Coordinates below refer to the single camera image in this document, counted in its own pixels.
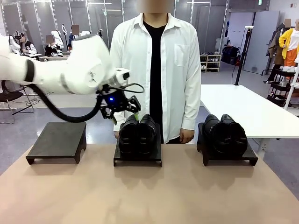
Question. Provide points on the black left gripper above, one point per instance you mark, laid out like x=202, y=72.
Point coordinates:
x=113, y=100

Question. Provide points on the person's left forearm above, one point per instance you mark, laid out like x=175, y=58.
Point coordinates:
x=191, y=105

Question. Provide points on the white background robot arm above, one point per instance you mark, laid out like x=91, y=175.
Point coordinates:
x=14, y=45
x=58, y=37

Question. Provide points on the person's right forearm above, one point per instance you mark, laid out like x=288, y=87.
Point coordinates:
x=116, y=128

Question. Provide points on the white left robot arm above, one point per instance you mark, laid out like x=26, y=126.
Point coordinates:
x=77, y=70

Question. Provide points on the black shoe stand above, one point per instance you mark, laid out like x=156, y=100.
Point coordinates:
x=137, y=158
x=233, y=157
x=58, y=140

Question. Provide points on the person in white shirt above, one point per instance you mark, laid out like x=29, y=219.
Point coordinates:
x=177, y=70

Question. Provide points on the person in blue jacket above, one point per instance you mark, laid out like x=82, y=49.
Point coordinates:
x=74, y=35

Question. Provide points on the seated person in black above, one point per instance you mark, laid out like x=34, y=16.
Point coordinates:
x=50, y=46

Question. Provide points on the person in varsity jacket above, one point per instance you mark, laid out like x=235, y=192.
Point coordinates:
x=26, y=46

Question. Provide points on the person in yellow cardigan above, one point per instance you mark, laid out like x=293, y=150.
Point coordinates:
x=286, y=37

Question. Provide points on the person's right hand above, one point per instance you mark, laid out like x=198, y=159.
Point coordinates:
x=116, y=135

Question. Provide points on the person's left hand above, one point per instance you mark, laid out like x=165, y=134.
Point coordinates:
x=187, y=136

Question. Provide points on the slim black background tripod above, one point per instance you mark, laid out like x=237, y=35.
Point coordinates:
x=101, y=33

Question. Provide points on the white background desk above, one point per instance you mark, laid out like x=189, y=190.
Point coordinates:
x=53, y=57

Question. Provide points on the wooden shoe rack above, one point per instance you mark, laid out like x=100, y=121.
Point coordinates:
x=211, y=63

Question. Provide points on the black office chair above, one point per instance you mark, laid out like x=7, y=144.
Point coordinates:
x=14, y=95

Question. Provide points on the black bags pile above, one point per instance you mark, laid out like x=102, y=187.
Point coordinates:
x=230, y=54

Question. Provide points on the large white table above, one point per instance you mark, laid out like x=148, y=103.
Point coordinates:
x=245, y=109

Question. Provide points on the black tripod pole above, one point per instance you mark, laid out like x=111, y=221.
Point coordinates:
x=243, y=58

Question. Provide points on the black utility cart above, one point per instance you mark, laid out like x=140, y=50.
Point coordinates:
x=279, y=87

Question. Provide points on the coat rack with coats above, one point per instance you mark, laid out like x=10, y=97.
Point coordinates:
x=275, y=49

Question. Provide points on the white slanted pole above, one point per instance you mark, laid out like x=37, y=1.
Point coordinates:
x=292, y=88

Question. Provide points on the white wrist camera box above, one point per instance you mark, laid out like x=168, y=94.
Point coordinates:
x=122, y=75

